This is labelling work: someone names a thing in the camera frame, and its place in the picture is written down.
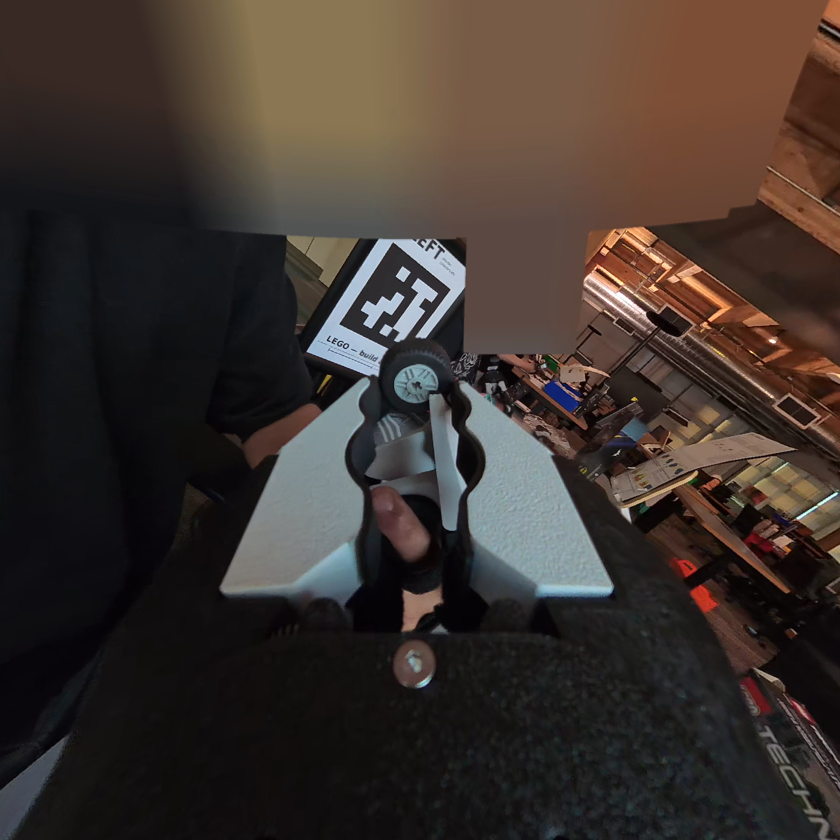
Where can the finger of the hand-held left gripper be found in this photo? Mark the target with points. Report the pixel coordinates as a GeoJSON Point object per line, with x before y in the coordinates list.
{"type": "Point", "coordinates": [447, 459]}
{"type": "Point", "coordinates": [407, 456]}

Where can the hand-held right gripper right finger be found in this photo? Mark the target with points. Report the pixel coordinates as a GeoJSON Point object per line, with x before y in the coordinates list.
{"type": "Point", "coordinates": [531, 518]}

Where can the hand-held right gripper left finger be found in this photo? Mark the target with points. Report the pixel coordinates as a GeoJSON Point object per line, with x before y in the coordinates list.
{"type": "Point", "coordinates": [302, 518]}

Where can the black lego wheel grey rim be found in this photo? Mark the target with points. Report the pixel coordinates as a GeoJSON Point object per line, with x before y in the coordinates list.
{"type": "Point", "coordinates": [415, 384]}

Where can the person's left forearm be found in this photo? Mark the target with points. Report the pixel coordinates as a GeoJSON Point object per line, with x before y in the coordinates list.
{"type": "Point", "coordinates": [279, 433]}

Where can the black lego set box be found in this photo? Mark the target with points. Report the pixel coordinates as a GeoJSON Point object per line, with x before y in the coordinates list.
{"type": "Point", "coordinates": [797, 754]}

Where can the person's left hand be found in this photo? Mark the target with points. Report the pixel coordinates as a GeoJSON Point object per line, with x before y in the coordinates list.
{"type": "Point", "coordinates": [400, 522]}

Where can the wooden work table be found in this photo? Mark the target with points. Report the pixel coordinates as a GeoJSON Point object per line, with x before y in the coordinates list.
{"type": "Point", "coordinates": [544, 407]}

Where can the small blue bin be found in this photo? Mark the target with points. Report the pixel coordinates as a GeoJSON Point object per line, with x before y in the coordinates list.
{"type": "Point", "coordinates": [562, 392]}

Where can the black monitor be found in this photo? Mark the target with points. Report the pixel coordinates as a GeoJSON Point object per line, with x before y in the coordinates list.
{"type": "Point", "coordinates": [635, 394]}

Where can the orange plastic object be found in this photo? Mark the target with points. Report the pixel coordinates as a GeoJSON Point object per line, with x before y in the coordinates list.
{"type": "Point", "coordinates": [694, 584]}

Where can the person's black clothing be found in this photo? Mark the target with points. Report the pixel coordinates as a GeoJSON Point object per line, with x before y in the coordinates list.
{"type": "Point", "coordinates": [98, 394]}

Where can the black hanging lamp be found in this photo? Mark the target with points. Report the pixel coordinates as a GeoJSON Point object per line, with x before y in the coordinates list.
{"type": "Point", "coordinates": [668, 321]}

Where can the silver ventilation duct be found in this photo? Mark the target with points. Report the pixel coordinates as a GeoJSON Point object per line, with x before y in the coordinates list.
{"type": "Point", "coordinates": [709, 358]}

